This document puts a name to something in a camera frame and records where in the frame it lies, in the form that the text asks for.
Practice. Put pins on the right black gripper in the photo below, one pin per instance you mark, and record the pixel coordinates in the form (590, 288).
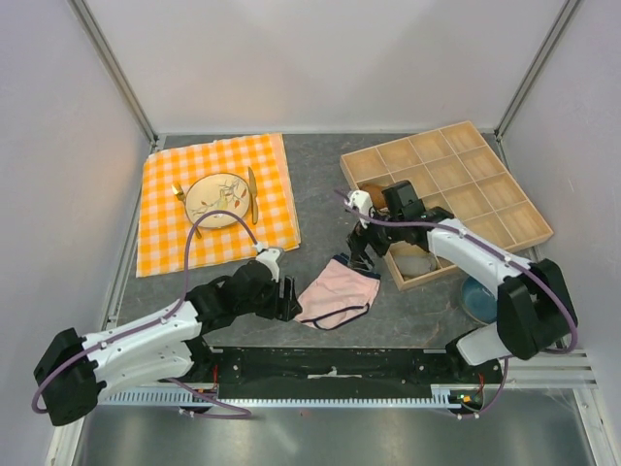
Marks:
(360, 237)

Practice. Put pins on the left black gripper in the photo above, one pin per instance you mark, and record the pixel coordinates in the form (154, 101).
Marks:
(287, 307)

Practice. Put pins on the pink underwear navy trim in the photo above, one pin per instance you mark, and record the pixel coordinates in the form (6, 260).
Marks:
(339, 295)

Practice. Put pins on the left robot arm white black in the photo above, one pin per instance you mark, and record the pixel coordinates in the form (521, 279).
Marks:
(77, 372)

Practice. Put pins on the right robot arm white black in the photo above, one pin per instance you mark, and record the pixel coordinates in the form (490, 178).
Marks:
(534, 308)

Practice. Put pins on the grey rolled cloth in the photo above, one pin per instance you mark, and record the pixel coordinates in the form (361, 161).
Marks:
(413, 266)

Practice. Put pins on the brown rolled cloth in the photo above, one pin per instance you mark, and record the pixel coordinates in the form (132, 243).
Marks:
(375, 192)

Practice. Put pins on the gold knife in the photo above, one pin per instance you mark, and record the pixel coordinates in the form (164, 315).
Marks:
(253, 190)

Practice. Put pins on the wooden compartment tray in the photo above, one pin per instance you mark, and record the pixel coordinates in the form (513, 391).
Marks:
(453, 167)

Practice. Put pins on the blue ceramic bowl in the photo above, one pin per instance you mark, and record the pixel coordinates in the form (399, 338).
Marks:
(478, 302)

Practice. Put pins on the beige floral plate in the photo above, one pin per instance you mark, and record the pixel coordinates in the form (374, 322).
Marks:
(218, 192)

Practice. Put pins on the orange white checkered cloth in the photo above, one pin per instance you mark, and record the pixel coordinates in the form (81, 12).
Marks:
(168, 242)

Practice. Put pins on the gold fork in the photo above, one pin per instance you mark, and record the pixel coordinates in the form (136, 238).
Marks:
(180, 195)

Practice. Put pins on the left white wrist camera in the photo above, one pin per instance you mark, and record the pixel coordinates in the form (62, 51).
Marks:
(270, 257)

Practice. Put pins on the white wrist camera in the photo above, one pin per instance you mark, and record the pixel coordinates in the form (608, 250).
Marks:
(270, 257)
(359, 201)

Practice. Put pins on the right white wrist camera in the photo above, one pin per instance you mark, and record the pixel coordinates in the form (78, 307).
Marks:
(359, 201)

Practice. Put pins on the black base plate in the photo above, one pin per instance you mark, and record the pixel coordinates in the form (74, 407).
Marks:
(284, 374)

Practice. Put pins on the white slotted cable duct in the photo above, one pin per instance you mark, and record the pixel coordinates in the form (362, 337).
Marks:
(171, 396)

